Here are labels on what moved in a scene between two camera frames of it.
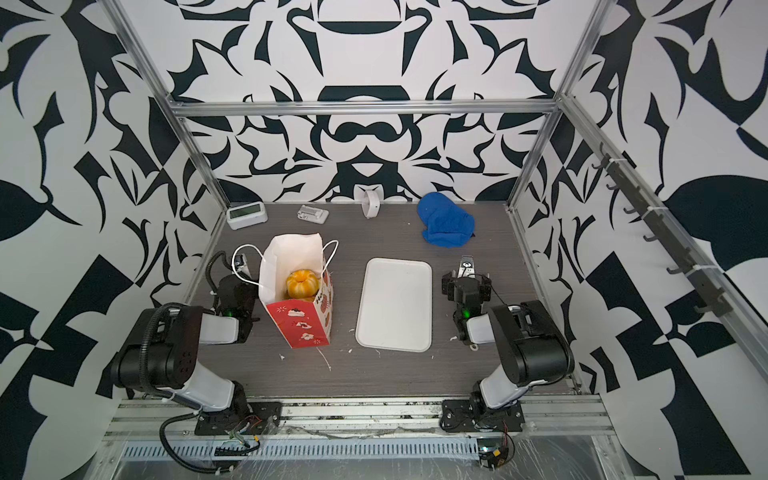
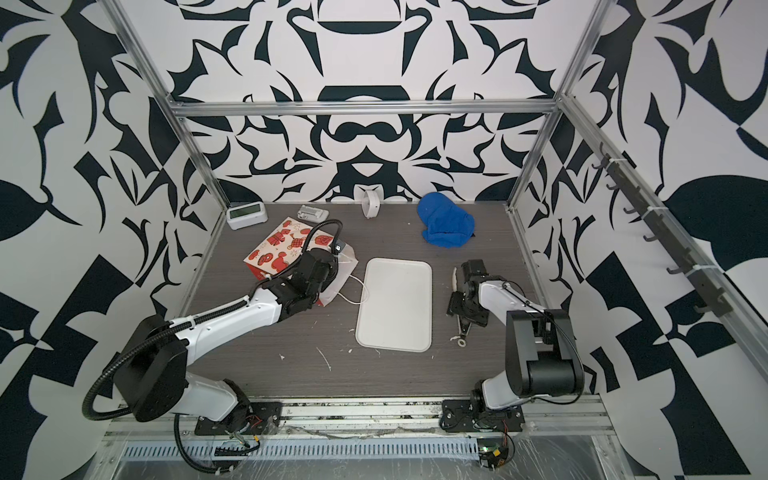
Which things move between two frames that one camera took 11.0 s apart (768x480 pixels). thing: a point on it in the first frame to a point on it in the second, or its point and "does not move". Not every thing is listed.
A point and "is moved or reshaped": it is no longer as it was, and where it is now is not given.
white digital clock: x=246 y=215 does not move
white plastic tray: x=395 y=309 does not move
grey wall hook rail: x=703 y=277 does not move
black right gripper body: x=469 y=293 to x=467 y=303
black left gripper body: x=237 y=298 to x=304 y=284
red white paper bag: x=303 y=323 is moved or reshaped
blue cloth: x=445 y=223 does not move
